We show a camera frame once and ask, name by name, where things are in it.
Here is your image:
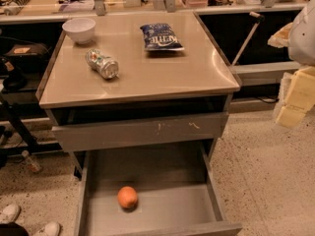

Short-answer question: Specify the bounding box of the white shoe left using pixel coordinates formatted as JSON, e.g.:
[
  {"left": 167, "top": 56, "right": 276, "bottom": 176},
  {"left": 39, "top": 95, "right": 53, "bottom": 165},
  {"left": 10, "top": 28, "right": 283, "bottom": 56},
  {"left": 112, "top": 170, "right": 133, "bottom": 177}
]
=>
[{"left": 0, "top": 204, "right": 21, "bottom": 224}]

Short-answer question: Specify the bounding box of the grey drawer cabinet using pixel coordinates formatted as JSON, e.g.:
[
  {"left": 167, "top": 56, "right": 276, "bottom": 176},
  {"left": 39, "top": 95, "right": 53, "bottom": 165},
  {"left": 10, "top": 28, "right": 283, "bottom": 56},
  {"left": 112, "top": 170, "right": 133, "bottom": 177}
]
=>
[{"left": 37, "top": 12, "right": 239, "bottom": 170}]

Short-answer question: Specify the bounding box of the white bowl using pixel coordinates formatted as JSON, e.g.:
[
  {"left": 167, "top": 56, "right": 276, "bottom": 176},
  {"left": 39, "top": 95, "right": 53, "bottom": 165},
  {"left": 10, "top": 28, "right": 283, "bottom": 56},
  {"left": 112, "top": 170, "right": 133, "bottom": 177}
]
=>
[{"left": 62, "top": 18, "right": 95, "bottom": 44}]

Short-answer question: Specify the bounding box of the open middle drawer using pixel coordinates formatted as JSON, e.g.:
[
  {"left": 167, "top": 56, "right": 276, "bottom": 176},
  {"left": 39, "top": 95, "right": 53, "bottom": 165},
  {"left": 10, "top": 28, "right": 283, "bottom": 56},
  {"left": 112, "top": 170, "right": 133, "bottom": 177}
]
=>
[{"left": 74, "top": 142, "right": 242, "bottom": 236}]

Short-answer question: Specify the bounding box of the orange fruit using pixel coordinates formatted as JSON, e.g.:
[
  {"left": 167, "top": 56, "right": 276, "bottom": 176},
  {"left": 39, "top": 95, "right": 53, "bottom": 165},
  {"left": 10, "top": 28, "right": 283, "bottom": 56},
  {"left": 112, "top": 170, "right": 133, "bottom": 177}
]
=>
[{"left": 117, "top": 186, "right": 138, "bottom": 208}]

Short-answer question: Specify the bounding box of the closed top drawer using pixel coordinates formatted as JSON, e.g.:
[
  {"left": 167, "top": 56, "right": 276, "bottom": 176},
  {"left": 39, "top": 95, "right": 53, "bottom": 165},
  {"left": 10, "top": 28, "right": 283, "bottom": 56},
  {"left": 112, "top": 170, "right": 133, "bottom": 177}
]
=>
[{"left": 52, "top": 112, "right": 228, "bottom": 152}]

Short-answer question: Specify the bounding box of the white shoe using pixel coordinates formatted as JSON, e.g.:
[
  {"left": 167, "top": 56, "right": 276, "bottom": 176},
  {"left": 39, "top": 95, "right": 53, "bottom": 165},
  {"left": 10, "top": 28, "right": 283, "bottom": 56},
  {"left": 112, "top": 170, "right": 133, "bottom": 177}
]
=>
[
  {"left": 0, "top": 204, "right": 21, "bottom": 224},
  {"left": 32, "top": 221, "right": 61, "bottom": 236}
]

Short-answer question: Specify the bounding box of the plastic bottle on floor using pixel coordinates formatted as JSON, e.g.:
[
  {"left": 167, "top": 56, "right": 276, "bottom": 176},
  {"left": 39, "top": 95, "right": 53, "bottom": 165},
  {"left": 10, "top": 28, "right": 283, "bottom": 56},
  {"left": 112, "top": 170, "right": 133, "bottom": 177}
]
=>
[{"left": 22, "top": 150, "right": 42, "bottom": 173}]

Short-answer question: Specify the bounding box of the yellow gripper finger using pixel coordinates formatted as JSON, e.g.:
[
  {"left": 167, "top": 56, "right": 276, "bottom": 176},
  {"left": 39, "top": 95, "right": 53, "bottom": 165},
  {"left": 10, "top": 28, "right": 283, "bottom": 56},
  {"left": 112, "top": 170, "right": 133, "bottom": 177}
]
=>
[
  {"left": 268, "top": 23, "right": 292, "bottom": 48},
  {"left": 275, "top": 66, "right": 315, "bottom": 128}
]

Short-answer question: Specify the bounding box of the white shoe right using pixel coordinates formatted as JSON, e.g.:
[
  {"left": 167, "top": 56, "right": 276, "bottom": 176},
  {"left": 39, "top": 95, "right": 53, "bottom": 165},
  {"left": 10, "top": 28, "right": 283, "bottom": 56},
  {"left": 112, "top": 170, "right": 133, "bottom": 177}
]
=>
[{"left": 32, "top": 221, "right": 61, "bottom": 236}]

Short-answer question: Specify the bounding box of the crushed soda can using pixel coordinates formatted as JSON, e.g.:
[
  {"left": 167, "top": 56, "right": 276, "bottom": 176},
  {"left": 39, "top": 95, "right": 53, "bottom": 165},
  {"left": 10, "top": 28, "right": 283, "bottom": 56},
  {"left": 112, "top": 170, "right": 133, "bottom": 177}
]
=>
[{"left": 86, "top": 49, "right": 119, "bottom": 80}]

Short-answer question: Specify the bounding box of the black stand leg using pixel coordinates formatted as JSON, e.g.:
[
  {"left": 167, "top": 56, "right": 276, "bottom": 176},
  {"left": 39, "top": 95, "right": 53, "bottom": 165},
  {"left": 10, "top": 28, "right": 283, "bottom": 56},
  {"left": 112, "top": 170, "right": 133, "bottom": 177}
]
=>
[{"left": 0, "top": 96, "right": 61, "bottom": 153}]

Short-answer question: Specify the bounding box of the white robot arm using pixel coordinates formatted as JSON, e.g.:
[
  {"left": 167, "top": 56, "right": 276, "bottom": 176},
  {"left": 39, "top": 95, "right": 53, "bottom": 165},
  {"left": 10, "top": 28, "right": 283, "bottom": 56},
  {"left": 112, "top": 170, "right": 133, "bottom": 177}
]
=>
[{"left": 268, "top": 0, "right": 315, "bottom": 128}]

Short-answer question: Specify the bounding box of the blue chip bag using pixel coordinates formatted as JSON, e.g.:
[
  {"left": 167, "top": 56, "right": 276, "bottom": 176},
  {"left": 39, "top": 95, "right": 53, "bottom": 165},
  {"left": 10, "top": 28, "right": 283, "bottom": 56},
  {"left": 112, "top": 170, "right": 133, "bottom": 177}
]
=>
[{"left": 140, "top": 23, "right": 184, "bottom": 51}]

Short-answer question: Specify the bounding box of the black bag on shelf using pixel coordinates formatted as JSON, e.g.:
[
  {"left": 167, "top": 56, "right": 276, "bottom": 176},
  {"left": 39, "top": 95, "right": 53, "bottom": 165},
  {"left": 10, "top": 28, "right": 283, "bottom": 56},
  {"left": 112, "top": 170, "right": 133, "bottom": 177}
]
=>
[{"left": 4, "top": 43, "right": 49, "bottom": 66}]

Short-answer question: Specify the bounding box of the black cable on floor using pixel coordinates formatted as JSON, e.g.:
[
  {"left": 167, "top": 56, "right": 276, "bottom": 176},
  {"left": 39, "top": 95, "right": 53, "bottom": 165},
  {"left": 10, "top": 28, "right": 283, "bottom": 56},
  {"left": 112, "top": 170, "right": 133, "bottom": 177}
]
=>
[{"left": 255, "top": 95, "right": 280, "bottom": 104}]

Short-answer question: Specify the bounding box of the white stick with black tip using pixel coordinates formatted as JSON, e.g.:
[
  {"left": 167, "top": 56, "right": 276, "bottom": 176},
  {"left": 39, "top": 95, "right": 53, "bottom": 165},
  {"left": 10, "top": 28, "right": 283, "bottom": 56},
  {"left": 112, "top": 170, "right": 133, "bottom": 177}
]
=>
[{"left": 231, "top": 11, "right": 265, "bottom": 66}]

